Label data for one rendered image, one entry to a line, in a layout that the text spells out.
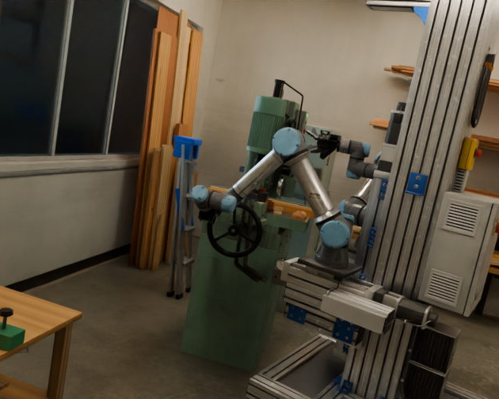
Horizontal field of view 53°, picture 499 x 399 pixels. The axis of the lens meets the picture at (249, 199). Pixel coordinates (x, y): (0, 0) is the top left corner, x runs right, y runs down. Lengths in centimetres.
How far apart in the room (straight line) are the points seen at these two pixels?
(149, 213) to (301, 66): 217
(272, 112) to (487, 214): 121
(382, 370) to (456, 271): 59
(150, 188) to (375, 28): 260
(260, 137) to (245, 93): 258
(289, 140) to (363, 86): 308
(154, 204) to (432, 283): 255
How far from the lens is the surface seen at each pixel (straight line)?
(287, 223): 267
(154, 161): 407
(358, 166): 261
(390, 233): 229
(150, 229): 419
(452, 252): 220
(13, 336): 177
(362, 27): 516
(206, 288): 285
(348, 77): 508
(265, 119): 274
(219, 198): 216
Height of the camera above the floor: 137
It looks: 9 degrees down
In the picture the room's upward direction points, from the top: 11 degrees clockwise
